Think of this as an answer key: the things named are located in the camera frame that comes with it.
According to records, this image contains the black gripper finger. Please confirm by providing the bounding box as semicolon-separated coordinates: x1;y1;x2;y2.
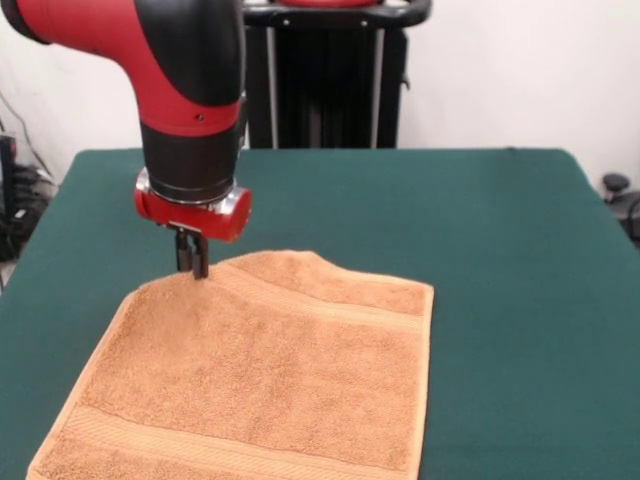
191;236;210;280
173;230;194;274

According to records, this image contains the orange terry towel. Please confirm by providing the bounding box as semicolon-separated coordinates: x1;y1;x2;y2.
26;249;435;480

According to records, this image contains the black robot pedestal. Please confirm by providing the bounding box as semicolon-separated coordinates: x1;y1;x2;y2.
239;0;432;150

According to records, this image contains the black electronics box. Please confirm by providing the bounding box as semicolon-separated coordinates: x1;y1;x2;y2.
0;133;19;262

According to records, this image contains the dark green table cloth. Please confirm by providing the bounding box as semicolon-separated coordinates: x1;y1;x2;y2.
0;146;640;480

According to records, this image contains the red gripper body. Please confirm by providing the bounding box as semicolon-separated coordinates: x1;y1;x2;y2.
132;187;254;245

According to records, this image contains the black office chair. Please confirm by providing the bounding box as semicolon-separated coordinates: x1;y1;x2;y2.
601;172;640;251

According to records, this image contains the black cable bundle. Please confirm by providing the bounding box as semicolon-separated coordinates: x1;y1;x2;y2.
10;163;57;236

